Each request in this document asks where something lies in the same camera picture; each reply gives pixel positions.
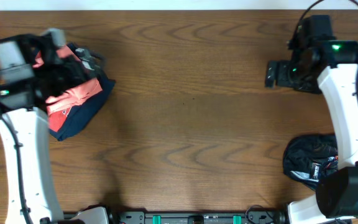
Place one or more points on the black patterned garment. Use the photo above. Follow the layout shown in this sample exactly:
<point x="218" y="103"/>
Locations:
<point x="310" y="158"/>

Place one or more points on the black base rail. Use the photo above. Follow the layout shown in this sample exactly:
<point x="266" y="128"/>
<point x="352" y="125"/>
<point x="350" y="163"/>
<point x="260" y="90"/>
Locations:
<point x="254" y="214"/>

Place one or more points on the navy folded garment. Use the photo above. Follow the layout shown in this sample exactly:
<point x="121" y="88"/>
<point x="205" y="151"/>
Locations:
<point x="80" y="116"/>

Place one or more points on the pink t-shirt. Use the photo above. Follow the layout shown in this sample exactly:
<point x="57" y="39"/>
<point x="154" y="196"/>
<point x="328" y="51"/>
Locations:
<point x="87" y="89"/>

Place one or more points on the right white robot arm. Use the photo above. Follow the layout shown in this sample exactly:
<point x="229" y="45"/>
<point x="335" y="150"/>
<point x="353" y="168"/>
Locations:
<point x="329" y="67"/>

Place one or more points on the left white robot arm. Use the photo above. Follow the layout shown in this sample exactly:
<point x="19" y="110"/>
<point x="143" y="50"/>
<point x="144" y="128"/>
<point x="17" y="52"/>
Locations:
<point x="24" y="130"/>

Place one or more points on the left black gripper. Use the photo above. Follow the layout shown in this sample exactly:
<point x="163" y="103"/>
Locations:
<point x="71" y="65"/>

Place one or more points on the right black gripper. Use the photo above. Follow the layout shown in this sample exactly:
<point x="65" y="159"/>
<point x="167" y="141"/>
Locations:
<point x="283" y="66"/>

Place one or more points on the red printed folded t-shirt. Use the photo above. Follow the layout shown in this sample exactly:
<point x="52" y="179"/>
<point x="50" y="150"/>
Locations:
<point x="61" y="119"/>

